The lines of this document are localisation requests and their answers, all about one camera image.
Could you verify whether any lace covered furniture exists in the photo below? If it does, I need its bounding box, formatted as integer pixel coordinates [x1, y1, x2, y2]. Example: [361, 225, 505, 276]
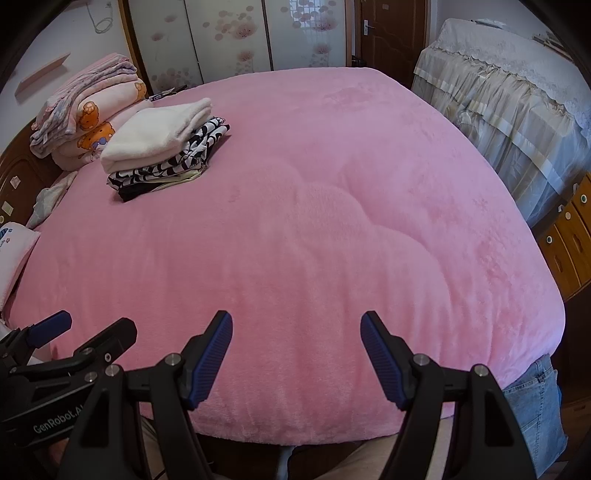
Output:
[411, 17, 591, 227]

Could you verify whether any lavender patterned folded quilt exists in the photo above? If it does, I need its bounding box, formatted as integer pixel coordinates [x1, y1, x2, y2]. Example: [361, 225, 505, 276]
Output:
[30, 53, 138, 158]

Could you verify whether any pink wall shelf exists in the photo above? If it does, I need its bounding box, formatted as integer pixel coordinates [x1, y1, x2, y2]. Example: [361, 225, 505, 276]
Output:
[14, 53, 71, 99]

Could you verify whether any floral sliding door wardrobe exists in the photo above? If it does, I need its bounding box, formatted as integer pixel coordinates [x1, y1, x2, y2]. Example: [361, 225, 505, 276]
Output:
[117, 0, 352, 95]

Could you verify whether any black folded garment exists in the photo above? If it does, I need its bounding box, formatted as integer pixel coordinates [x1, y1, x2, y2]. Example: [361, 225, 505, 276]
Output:
[117, 178, 167, 202]

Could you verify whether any wooden drawer cabinet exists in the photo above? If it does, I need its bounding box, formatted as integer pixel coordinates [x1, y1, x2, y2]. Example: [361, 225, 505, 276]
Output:
[531, 173, 591, 301]

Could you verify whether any pink fleece blanket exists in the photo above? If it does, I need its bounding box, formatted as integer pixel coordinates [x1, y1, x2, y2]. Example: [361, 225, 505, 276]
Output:
[0, 67, 566, 446]

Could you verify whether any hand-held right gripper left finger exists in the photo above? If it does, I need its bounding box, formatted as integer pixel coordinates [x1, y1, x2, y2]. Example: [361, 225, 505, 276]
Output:
[58, 310, 234, 480]

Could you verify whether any white crumpled cloth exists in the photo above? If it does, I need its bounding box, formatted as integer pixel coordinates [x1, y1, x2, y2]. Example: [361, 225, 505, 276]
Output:
[25, 171, 79, 229]

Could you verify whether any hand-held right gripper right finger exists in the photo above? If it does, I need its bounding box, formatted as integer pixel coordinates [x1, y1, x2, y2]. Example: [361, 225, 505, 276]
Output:
[360, 310, 539, 480]

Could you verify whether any small dark object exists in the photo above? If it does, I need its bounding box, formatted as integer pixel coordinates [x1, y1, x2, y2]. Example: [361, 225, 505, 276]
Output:
[150, 84, 188, 101]

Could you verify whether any white fluffy cardigan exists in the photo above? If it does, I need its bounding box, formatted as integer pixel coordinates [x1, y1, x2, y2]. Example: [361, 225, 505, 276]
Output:
[100, 97, 213, 175]

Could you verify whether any black and white printed garment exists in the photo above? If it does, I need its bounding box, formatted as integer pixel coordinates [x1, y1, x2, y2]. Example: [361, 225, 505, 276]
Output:
[107, 117, 230, 192]

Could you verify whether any brown wooden door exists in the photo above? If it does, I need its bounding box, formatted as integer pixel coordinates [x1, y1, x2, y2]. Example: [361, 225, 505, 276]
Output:
[355, 0, 430, 88]

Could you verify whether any white printed pillow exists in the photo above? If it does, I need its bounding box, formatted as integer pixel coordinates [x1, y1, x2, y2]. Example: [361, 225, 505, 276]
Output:
[0, 222, 41, 310]

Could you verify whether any white wall cable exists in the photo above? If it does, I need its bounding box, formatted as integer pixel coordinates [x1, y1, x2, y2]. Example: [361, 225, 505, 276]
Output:
[90, 0, 114, 33]

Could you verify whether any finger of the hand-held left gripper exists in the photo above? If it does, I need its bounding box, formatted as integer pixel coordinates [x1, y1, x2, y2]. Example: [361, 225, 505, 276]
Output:
[9, 317, 138, 376]
[0, 310, 73, 370]

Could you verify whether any bear print folded quilt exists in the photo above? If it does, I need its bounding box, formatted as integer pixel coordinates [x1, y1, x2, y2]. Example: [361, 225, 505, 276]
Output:
[51, 76, 153, 172]

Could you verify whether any wooden headboard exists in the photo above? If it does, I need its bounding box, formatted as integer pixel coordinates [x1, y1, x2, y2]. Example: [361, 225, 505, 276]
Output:
[0, 117, 63, 227]

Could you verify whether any stack of books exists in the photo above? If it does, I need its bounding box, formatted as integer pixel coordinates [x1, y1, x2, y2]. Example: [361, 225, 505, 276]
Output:
[531, 32, 573, 58]

